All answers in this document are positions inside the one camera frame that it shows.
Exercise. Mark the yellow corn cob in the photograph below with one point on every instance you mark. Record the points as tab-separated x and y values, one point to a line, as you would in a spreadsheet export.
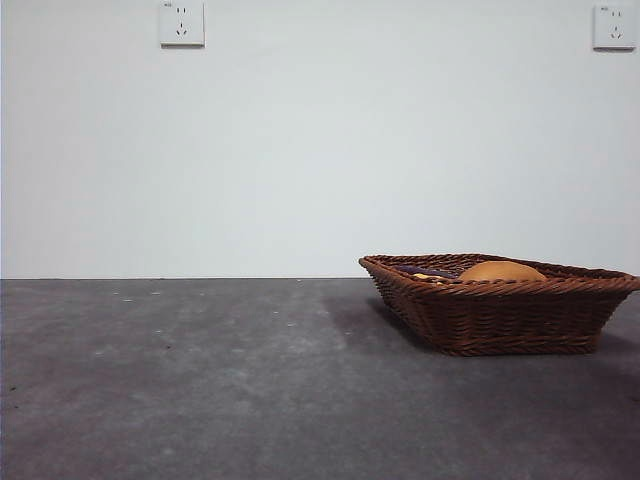
430	276

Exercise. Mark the white wall socket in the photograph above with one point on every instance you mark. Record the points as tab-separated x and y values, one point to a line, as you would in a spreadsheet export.
182	25
614	27

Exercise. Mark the purple eggplant green stem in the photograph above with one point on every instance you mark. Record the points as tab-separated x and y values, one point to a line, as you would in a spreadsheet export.
425	270

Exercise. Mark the brown wicker basket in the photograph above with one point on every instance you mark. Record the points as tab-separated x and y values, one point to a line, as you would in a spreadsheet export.
500	320

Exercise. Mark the brown potato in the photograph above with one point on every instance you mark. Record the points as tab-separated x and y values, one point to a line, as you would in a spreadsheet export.
500	271

